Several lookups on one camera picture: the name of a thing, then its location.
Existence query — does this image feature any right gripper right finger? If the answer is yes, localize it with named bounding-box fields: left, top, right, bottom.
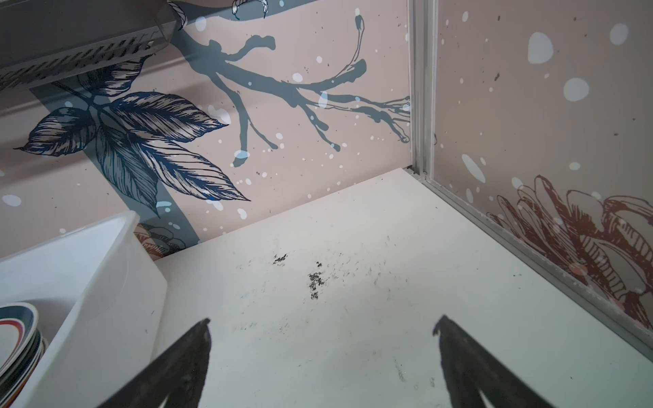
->
left=433, top=316, right=552, bottom=408

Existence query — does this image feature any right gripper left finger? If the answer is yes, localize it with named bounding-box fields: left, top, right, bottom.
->
left=101, top=319, right=212, bottom=407

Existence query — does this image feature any green rim lettered plate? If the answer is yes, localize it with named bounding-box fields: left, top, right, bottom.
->
left=1, top=330, right=47, bottom=407

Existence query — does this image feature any white plastic bin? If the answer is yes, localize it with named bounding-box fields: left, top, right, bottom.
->
left=1, top=212, right=168, bottom=407

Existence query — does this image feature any black hanging shelf basket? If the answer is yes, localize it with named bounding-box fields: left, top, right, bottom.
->
left=1, top=0, right=180, bottom=93

